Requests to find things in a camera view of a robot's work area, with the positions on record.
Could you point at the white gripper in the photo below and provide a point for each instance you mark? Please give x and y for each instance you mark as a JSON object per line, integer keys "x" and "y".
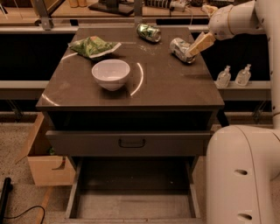
{"x": 220, "y": 25}

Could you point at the crushed 7up can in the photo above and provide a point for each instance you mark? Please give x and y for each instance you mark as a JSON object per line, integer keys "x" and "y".
{"x": 179, "y": 48}

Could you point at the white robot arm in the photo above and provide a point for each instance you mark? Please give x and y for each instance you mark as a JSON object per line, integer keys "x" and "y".
{"x": 242, "y": 160}

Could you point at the green soda can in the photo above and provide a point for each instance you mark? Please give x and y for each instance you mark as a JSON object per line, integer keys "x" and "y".
{"x": 148, "y": 32}

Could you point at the grey drawer cabinet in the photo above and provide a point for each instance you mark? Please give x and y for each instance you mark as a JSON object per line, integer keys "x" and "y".
{"x": 161, "y": 94}

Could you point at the upper grey drawer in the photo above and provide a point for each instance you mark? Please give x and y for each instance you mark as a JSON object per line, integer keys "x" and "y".
{"x": 105, "y": 143}

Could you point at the open lower drawer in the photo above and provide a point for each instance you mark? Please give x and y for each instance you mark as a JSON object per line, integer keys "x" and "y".
{"x": 133, "y": 191}

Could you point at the power strip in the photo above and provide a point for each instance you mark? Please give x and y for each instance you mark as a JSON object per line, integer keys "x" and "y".
{"x": 177, "y": 6}

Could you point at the left clear sanitizer bottle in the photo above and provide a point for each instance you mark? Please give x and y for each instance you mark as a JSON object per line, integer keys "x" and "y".
{"x": 223, "y": 78}

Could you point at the clear sanitizer bottle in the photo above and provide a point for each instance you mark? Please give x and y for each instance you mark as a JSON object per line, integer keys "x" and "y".
{"x": 242, "y": 78}
{"x": 223, "y": 78}

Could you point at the right clear sanitizer bottle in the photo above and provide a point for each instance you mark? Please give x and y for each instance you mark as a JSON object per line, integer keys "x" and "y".
{"x": 242, "y": 78}

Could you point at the black monitor base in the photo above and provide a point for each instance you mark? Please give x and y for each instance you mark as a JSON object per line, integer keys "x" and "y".
{"x": 118, "y": 7}

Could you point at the white bowl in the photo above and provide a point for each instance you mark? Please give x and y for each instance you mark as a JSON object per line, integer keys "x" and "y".
{"x": 111, "y": 74}

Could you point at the green chip bag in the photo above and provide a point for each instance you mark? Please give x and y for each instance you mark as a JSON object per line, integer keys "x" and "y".
{"x": 93, "y": 47}

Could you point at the cardboard box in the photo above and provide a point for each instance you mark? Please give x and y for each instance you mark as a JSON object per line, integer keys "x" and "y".
{"x": 47, "y": 168}

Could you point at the black cylindrical object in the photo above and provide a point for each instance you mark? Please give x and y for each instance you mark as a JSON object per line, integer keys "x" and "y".
{"x": 7, "y": 187}

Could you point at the black drawer handle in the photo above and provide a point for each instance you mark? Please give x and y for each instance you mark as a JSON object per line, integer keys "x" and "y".
{"x": 135, "y": 145}

